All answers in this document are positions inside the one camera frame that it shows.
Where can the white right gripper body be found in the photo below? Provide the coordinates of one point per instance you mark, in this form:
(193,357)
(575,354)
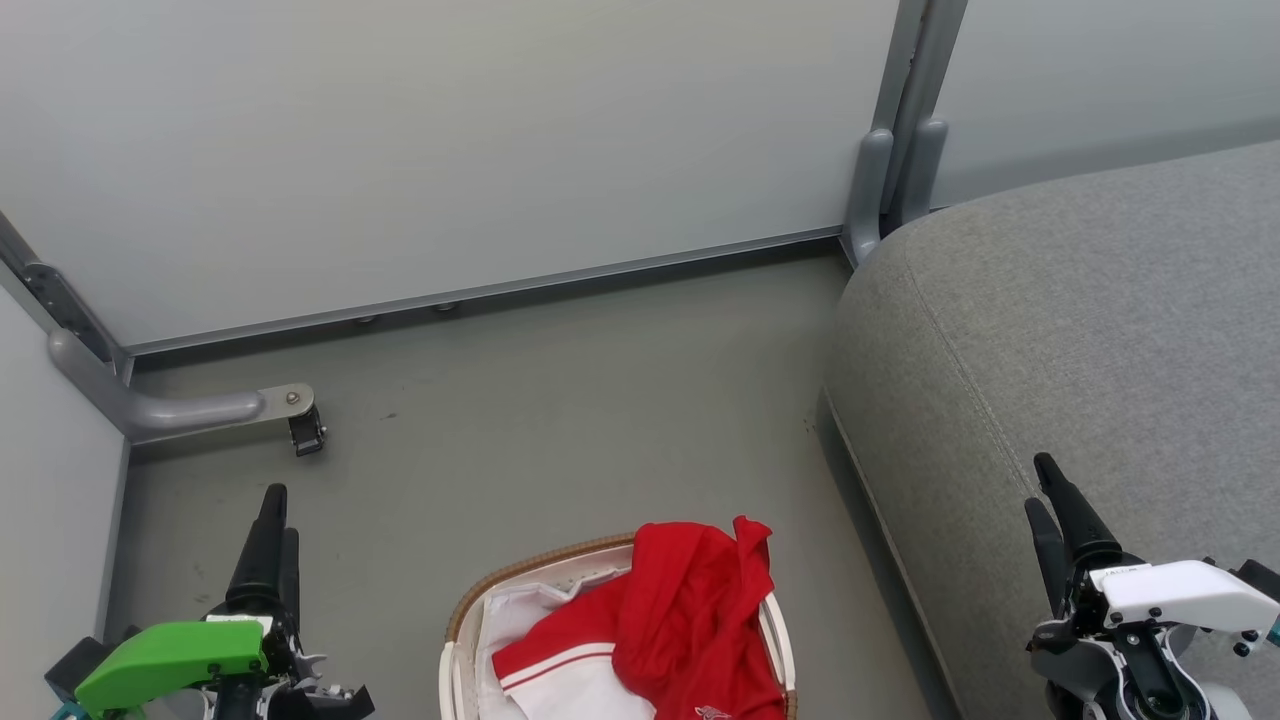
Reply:
(1180,595)

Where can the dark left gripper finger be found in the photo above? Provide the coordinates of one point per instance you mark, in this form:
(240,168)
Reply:
(260,550)
(291,575)

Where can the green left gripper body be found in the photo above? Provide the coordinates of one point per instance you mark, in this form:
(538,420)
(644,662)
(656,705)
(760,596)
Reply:
(170,655)

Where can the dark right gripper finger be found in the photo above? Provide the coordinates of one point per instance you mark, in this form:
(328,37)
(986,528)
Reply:
(1085,530)
(1050,560)

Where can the red and white shirt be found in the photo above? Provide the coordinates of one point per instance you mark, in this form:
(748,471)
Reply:
(690,620)

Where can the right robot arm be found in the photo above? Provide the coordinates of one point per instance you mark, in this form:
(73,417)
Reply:
(1140,695)

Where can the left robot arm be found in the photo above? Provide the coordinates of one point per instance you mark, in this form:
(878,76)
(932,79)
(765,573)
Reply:
(320,703)

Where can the grey fabric sofa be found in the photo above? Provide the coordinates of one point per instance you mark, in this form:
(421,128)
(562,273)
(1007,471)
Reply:
(1080,350)

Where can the black caster wheel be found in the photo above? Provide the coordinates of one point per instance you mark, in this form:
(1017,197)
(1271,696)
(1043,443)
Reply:
(307,433)

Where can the grey tubular partition foot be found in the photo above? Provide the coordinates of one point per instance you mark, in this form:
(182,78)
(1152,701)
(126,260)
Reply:
(180,412)

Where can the white basket liner cloth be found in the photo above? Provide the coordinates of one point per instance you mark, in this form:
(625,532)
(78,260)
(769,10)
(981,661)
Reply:
(510,615)

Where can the white basket with brown rim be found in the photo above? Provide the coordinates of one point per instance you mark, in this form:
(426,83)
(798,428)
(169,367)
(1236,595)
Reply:
(520,575)

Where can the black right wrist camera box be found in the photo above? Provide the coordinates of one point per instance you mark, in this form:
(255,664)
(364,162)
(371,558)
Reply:
(1260,578)

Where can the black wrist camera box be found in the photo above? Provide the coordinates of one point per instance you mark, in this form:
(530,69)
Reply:
(1260,578)
(75,662)

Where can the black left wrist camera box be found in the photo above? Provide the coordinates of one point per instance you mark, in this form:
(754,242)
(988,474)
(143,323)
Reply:
(75,662)

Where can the dark metal hinge bracket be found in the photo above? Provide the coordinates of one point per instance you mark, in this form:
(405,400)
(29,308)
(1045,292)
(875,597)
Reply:
(65,300)

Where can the grey partition bottom rail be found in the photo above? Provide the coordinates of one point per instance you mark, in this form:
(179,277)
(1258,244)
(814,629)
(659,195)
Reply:
(480,292)

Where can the grey partition corner post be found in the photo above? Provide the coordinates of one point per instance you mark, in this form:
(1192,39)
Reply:
(900,130)

